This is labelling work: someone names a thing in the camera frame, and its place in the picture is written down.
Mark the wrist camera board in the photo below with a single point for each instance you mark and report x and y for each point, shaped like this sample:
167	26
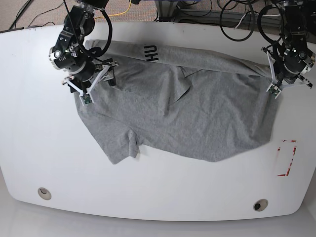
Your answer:
86	99
274	90

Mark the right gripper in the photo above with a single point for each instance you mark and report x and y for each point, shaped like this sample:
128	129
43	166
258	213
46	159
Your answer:
89	75

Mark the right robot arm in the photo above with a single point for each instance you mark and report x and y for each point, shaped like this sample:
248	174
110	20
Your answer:
69	51

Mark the table cable grommet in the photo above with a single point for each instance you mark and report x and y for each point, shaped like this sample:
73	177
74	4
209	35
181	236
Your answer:
260	205
44	193

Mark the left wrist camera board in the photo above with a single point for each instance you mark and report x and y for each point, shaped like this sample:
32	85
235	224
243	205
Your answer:
274	90

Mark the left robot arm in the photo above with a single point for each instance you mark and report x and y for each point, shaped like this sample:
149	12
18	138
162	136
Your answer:
297	21

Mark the grey t-shirt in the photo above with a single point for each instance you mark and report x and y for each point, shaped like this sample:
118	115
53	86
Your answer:
195	103

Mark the left table cable grommet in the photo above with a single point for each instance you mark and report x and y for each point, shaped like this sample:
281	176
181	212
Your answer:
44	193

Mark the aluminium extrusion frame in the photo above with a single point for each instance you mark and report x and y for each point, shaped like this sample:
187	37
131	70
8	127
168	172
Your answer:
178	11

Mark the right table cable grommet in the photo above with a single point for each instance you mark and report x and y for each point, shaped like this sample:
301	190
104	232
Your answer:
260	205

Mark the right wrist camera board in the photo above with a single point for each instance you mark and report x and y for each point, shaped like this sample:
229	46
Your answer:
86	99

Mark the red tape rectangle marking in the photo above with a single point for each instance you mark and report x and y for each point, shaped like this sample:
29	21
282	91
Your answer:
285	156

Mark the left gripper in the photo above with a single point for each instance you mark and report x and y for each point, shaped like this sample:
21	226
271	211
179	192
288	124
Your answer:
289	70

